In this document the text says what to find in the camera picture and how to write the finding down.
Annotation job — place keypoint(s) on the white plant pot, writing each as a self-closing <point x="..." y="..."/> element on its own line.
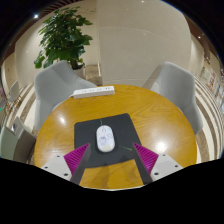
<point x="79" y="71"/>

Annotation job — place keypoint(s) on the green leafy potted plant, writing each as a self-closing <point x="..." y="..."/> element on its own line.
<point x="63" y="36"/>

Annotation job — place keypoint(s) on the white cartoon-print computer mouse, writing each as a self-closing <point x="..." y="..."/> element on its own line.
<point x="105" y="138"/>

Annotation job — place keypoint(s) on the grey upholstered armchair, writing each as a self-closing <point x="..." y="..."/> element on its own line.
<point x="53" y="86"/>
<point x="176" y="86"/>

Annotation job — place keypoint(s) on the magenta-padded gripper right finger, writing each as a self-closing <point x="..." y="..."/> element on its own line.
<point x="164" y="165"/>

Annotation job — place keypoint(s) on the row of wall posters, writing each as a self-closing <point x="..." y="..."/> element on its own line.
<point x="211" y="81"/>

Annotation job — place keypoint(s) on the black mouse pad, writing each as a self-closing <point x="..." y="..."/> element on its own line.
<point x="125" y="131"/>

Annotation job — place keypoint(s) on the grey-green chair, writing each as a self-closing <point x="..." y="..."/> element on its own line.
<point x="13" y="143"/>

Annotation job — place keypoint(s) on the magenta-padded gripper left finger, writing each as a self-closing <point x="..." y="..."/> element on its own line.
<point x="60" y="165"/>

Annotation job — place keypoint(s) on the small grey chair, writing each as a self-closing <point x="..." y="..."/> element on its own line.
<point x="14" y="90"/>

